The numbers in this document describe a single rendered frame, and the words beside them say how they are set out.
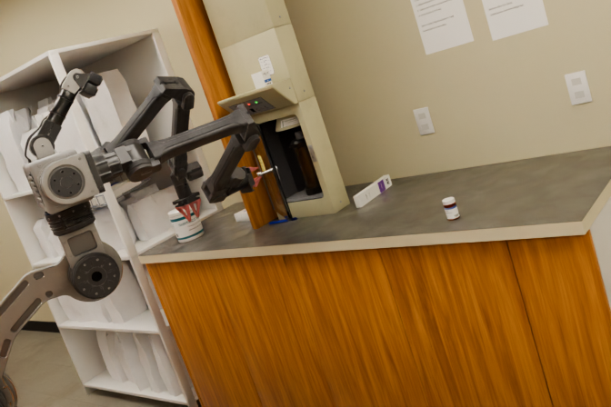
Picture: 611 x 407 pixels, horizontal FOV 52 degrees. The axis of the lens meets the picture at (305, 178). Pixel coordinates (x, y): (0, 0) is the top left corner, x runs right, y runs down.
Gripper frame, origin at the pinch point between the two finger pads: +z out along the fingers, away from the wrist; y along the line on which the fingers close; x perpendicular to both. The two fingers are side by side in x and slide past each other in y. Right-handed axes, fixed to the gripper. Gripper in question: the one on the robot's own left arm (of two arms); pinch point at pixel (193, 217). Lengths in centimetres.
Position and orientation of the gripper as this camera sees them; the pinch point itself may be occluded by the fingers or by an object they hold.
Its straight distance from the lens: 260.1
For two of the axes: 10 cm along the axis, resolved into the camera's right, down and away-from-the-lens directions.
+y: 5.9, -3.4, 7.3
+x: -7.4, 1.3, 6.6
